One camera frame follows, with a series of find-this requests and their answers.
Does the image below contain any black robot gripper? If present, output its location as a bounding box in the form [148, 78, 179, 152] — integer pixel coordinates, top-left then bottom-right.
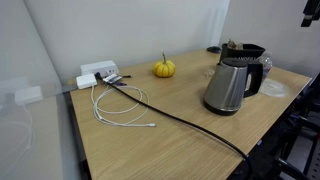
[300, 0, 320, 28]

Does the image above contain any clear tape roll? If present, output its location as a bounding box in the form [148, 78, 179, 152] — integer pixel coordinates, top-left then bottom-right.
[259, 78, 290, 99]

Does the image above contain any clear plastic bottle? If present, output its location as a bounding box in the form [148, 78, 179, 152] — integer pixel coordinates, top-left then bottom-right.
[255, 51, 274, 83]

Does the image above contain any black plastic bin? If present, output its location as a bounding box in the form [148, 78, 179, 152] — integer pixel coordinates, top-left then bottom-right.
[219, 42, 267, 65]

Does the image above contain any brown crumpled item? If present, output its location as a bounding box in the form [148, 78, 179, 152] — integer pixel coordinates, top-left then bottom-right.
[226, 38, 245, 51]

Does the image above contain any black computer mouse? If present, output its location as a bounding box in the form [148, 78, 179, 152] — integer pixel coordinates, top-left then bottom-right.
[206, 45, 222, 54]

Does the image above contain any stainless steel electric kettle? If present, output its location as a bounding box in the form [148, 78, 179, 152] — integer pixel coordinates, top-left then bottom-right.
[203, 57, 264, 117]

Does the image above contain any small clear plastic piece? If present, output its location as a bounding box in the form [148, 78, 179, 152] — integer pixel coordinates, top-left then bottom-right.
[203, 67, 216, 80]

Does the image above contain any small orange pumpkin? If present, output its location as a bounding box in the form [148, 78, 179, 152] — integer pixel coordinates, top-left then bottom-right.
[152, 51, 177, 79]

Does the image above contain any small white labelled plug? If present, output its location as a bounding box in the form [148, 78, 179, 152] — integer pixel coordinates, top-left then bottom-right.
[102, 73, 123, 85]

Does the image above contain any white power strip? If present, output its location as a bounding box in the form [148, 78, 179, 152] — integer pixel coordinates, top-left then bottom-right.
[79, 59, 120, 78]

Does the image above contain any white square power adapter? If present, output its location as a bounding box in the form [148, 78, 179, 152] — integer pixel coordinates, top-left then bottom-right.
[75, 73, 98, 90]

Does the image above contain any clear acrylic panel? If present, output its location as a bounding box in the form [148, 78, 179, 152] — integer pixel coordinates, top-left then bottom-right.
[0, 0, 84, 180]

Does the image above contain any black metal frame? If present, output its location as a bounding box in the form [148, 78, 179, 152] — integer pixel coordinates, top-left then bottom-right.
[233, 73, 320, 180]

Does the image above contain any thick black power cable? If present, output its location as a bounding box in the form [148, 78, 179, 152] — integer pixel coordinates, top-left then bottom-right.
[94, 72, 253, 180]

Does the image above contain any white charging cable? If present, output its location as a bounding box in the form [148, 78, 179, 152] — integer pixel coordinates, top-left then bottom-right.
[90, 84, 157, 129]

